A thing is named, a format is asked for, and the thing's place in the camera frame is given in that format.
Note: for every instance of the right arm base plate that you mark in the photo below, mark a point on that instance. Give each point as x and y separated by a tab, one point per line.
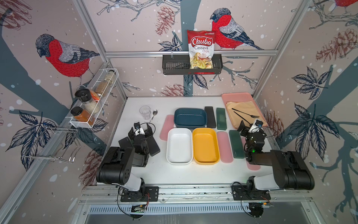
241	193

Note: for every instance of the white storage box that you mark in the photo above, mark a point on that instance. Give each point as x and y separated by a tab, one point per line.
179	146

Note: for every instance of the yellow storage box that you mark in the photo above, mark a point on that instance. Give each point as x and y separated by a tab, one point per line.
205	146

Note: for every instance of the black fork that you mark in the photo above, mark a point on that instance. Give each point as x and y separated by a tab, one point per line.
253	116

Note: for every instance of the metal spoon white handle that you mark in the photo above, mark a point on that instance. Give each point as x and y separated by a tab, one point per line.
155	112

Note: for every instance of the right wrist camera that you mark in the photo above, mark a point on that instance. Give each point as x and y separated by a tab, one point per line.
256	126

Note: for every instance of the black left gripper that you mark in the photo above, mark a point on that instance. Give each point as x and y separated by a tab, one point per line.
149	132

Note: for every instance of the aluminium front rail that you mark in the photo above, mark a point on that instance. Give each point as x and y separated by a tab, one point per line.
188	193

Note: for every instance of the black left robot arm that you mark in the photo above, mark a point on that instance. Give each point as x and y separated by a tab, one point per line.
133	151

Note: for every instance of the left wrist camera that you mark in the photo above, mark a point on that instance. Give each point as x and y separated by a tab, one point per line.
137	128

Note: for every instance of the tan spice jar rear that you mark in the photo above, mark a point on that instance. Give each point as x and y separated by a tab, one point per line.
102	87

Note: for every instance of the black lid spice grinder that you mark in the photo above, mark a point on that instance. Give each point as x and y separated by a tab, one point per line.
84	95

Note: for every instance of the clear drinking glass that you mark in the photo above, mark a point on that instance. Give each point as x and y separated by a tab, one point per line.
146	112

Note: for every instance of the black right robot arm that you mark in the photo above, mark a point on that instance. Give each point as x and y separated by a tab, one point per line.
289	171

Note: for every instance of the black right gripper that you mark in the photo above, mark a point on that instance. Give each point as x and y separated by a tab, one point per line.
242	127

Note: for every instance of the black spoon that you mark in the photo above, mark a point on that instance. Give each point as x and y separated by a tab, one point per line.
238	114

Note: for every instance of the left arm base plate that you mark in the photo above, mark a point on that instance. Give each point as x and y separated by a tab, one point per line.
143	195

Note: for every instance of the black pencil case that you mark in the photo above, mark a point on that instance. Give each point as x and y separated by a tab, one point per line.
152	146
211	122
125	143

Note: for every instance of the tan cloth mat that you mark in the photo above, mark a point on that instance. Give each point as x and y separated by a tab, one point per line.
244	111

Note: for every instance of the orange spice jar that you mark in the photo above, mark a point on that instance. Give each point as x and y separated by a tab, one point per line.
82	115

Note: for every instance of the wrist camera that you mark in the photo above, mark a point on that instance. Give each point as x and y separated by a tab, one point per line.
137	128
256	126

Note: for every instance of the dark teal storage box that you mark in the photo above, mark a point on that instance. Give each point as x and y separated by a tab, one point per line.
190	118

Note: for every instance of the white wire spice rack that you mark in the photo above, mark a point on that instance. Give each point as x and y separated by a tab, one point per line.
101	100

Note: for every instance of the green pencil case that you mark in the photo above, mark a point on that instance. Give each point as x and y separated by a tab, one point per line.
221	119
236	144

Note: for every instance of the pink tray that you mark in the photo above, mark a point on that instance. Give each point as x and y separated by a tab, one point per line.
238	97

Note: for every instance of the red cassava chips bag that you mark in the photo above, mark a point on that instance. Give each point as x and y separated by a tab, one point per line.
201	48

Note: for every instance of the metal wire hanger rack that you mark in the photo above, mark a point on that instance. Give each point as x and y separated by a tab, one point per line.
63	147

